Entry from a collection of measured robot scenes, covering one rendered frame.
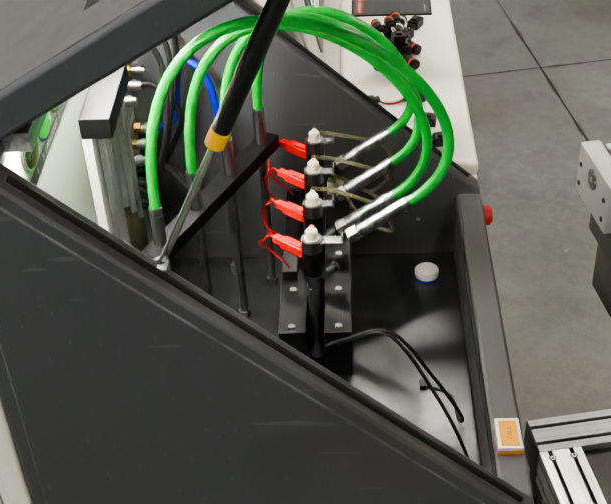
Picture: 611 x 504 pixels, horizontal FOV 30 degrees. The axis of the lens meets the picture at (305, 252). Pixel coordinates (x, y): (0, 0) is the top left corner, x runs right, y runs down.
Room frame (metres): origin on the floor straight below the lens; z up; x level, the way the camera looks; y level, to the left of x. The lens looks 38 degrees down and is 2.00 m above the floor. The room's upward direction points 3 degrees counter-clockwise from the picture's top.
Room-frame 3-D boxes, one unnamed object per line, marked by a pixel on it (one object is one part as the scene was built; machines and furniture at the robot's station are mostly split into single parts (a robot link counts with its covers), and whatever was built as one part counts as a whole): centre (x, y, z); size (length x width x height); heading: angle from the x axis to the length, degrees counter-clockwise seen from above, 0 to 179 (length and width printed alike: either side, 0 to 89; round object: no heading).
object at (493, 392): (1.16, -0.25, 0.87); 0.62 x 0.04 x 0.16; 177
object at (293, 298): (1.30, -0.02, 0.91); 0.34 x 0.10 x 0.15; 177
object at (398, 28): (1.90, -0.20, 1.01); 0.23 x 0.11 x 0.06; 177
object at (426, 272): (1.41, -0.20, 0.84); 0.04 x 0.04 x 0.01
